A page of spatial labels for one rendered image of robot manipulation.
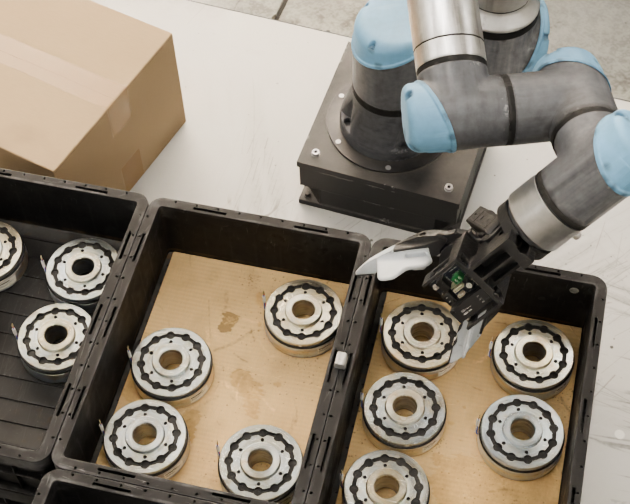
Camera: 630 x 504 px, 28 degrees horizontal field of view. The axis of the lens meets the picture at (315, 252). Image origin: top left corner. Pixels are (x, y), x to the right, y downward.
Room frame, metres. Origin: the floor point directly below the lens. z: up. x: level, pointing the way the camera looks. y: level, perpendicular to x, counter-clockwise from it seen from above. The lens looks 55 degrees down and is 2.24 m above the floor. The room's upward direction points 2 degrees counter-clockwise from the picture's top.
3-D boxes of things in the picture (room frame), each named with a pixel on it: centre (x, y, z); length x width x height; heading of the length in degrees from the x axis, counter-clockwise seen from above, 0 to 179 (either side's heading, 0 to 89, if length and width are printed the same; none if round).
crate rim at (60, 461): (0.79, 0.12, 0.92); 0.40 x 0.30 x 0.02; 165
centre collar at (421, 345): (0.83, -0.13, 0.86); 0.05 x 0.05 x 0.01
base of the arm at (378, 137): (1.24, -0.12, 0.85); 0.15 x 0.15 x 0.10
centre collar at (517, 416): (0.69, -0.24, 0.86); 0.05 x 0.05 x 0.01
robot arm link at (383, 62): (1.23, -0.13, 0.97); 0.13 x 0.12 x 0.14; 94
